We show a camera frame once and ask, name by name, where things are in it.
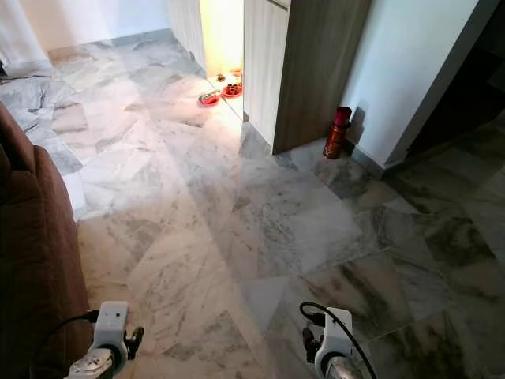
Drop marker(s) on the wooden cabinet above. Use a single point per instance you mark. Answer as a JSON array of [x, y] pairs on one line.
[[308, 71]]

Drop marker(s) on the white curtain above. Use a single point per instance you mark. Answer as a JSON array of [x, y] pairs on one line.
[[20, 35]]

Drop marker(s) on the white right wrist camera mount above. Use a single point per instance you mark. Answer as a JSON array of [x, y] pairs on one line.
[[334, 335]]

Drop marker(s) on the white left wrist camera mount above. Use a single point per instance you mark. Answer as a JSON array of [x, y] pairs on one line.
[[111, 325]]

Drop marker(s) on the brown-grey suede sofa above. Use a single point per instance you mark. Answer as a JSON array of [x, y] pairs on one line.
[[39, 268]]

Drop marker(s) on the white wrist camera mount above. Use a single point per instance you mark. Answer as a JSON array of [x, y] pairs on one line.
[[334, 335], [111, 325]]

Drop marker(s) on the red dish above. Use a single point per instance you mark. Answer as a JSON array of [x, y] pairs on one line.
[[208, 98], [232, 89]]

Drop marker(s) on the red cylindrical flask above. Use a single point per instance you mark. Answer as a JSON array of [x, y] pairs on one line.
[[337, 134]]

